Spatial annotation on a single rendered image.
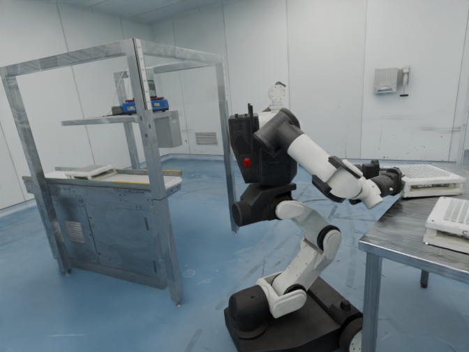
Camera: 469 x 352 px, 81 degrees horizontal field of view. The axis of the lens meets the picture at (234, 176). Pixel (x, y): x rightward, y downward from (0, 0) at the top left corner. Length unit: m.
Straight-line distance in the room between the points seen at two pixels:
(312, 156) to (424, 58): 4.09
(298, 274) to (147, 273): 1.13
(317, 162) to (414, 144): 4.13
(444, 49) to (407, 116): 0.94
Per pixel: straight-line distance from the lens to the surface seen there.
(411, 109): 4.92
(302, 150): 0.93
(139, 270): 2.24
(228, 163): 2.44
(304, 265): 1.54
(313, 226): 1.44
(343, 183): 0.93
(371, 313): 1.15
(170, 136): 1.81
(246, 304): 1.46
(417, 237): 1.07
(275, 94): 1.17
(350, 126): 4.96
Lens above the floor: 1.30
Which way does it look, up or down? 16 degrees down
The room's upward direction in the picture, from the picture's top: 5 degrees counter-clockwise
